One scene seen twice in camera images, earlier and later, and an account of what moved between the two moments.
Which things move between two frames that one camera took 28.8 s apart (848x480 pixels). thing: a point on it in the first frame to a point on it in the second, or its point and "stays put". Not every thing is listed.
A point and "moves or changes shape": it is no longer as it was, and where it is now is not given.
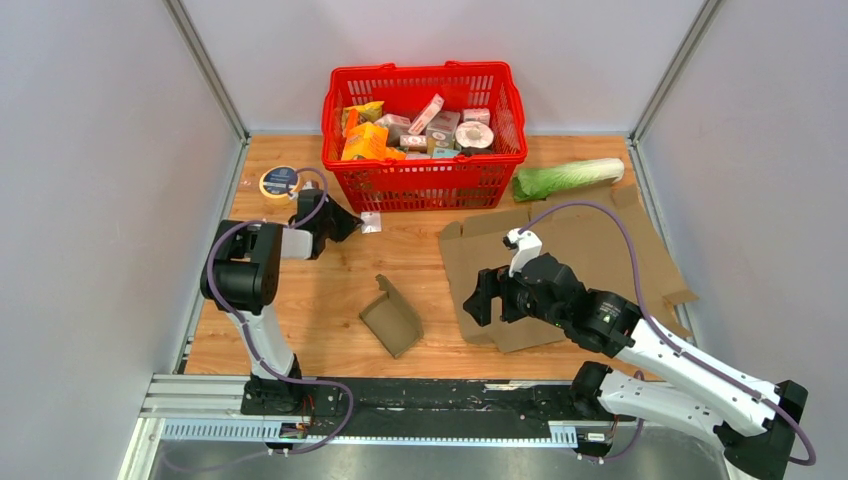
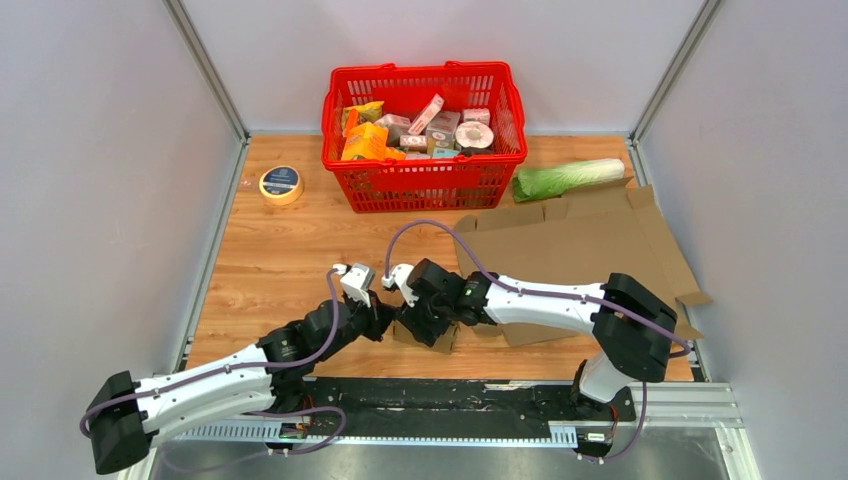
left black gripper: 349,221 to 379,316
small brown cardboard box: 392,319 moves or changes shape
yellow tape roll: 276,183 stays put
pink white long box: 429,111 stays put
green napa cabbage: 540,183 stays put
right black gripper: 489,287 to 424,330
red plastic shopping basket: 473,181 stays put
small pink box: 477,115 stays put
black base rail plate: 417,407 stays put
